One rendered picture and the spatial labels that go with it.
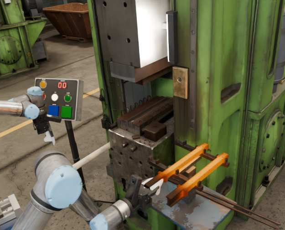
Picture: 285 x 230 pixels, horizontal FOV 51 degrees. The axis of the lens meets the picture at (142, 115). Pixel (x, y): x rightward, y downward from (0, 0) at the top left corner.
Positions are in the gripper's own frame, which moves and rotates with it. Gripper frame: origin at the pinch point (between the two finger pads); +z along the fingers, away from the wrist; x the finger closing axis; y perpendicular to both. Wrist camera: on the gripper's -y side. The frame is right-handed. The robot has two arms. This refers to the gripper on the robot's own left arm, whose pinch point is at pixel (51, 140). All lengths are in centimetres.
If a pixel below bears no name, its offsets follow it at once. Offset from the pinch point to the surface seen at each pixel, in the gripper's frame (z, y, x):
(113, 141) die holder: 9.2, -35.4, 14.1
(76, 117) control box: -3.7, -22.4, -10.0
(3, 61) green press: 62, -54, -455
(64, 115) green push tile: -5.7, -15.9, -15.6
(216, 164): -10, -48, 90
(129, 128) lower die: -0.9, -43.7, 22.4
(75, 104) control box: -11.8, -24.1, -12.6
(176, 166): -10, -33, 80
